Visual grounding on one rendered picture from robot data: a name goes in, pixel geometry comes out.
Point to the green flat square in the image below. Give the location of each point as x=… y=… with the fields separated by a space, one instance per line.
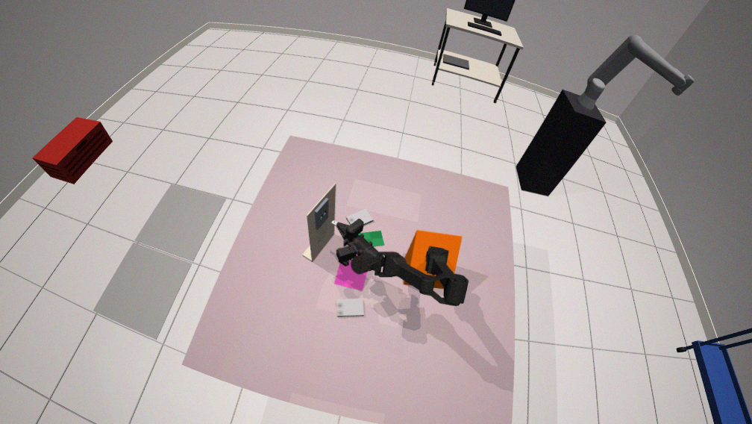
x=375 y=237

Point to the magenta square zone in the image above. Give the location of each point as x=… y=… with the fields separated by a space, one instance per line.
x=346 y=277

